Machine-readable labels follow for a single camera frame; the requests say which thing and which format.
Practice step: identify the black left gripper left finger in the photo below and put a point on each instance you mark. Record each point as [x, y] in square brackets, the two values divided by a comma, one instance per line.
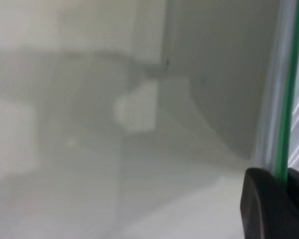
[261, 206]

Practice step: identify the clear zip bag green zipper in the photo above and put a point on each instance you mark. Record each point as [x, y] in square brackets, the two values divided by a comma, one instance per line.
[290, 87]

